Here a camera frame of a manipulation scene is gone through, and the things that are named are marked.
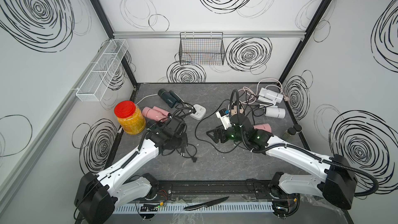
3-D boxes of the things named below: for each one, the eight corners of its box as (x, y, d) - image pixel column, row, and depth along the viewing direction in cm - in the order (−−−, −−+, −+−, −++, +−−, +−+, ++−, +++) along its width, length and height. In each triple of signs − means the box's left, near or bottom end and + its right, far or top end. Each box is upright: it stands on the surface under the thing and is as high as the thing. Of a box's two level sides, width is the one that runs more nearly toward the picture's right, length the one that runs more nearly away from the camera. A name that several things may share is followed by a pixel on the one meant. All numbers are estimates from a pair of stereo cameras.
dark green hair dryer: (170, 108, 107) (169, 104, 103) (158, 95, 114) (156, 91, 111) (181, 102, 111) (180, 97, 107) (168, 89, 118) (167, 85, 115)
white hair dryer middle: (264, 119, 101) (267, 114, 97) (262, 111, 105) (265, 106, 101) (282, 119, 101) (286, 114, 97) (279, 111, 105) (283, 106, 101)
